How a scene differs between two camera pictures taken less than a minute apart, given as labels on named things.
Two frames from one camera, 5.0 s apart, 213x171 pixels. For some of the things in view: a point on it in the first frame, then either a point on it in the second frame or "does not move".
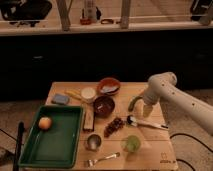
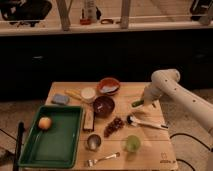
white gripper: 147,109 → 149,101
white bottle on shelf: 90,9 does not move
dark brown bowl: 104,106 does not move
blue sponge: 62,99 does not move
